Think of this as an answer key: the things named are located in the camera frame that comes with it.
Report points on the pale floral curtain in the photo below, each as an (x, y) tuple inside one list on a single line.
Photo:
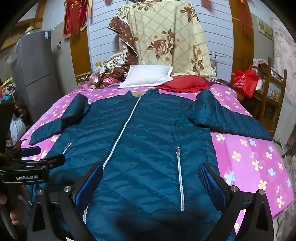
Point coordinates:
[(284, 58)]

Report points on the wooden chair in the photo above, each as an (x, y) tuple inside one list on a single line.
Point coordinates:
[(269, 92)]

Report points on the red cloth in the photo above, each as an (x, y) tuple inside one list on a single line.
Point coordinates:
[(185, 83)]

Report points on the pink cloth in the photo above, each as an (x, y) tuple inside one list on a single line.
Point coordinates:
[(257, 63)]

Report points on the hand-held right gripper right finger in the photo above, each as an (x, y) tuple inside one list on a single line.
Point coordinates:
[(211, 185)]

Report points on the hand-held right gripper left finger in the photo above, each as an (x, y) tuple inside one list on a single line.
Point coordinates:
[(89, 185)]

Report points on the straw hat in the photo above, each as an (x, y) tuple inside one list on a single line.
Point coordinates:
[(31, 30)]

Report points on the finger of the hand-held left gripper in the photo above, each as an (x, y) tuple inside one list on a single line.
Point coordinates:
[(55, 160), (30, 151)]

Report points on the pink floral bedsheet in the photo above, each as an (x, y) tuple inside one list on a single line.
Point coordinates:
[(249, 157)]

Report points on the brown floral blanket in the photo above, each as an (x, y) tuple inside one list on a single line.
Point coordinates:
[(124, 34)]

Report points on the white pillow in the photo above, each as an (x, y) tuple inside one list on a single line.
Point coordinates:
[(145, 76)]

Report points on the white plastic bag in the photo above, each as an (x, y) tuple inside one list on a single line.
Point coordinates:
[(17, 129)]

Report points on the grey refrigerator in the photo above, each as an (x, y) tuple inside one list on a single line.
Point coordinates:
[(39, 69)]

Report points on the cream rose-print quilt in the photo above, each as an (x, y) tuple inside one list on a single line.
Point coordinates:
[(161, 34)]

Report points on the red hanging decoration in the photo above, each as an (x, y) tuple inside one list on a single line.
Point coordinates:
[(74, 16)]

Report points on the teal puffer jacket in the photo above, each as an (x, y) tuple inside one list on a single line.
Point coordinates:
[(143, 139)]

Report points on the red shopping bag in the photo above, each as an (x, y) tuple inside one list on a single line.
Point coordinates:
[(245, 83)]

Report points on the clear plastic packaging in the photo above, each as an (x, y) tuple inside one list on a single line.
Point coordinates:
[(97, 71)]

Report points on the person's left hand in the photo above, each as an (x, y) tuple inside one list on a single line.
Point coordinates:
[(17, 215)]

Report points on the framed wall picture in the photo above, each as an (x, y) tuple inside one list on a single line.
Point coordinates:
[(264, 27)]

